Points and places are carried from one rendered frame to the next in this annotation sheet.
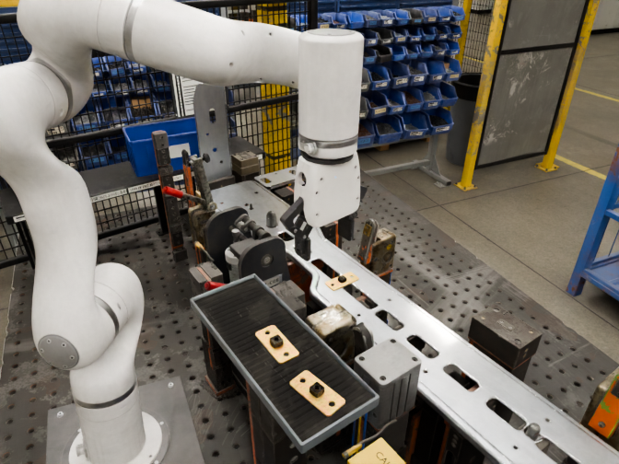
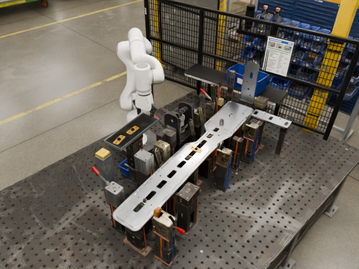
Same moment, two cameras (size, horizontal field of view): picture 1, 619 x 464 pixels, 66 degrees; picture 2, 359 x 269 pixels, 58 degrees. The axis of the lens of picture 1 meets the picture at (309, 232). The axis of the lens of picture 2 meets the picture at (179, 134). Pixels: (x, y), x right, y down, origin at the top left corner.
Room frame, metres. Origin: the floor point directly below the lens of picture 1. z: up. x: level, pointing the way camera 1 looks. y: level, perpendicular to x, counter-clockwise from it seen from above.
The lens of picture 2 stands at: (0.30, -1.54, 2.40)
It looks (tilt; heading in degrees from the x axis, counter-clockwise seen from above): 39 degrees down; 70
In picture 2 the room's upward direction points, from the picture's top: straight up
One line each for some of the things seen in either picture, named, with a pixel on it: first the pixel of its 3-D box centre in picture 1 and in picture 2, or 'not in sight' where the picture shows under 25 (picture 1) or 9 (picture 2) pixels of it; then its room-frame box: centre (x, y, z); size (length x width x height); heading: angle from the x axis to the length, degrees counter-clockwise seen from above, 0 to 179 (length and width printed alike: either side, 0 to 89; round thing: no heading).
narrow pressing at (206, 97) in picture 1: (213, 133); (249, 82); (1.56, 0.33, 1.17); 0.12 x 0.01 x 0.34; 125
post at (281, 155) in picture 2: not in sight; (281, 140); (1.68, -0.04, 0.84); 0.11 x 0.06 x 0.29; 125
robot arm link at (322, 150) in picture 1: (326, 142); (143, 89); (0.65, -0.02, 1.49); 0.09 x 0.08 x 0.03; 130
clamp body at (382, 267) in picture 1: (374, 284); (222, 168); (1.11, -0.19, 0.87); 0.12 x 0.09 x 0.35; 125
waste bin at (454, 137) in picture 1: (474, 121); not in sight; (4.13, -1.47, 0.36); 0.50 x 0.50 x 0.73
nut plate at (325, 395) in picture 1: (317, 390); (119, 139); (0.48, -0.01, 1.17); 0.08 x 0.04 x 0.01; 44
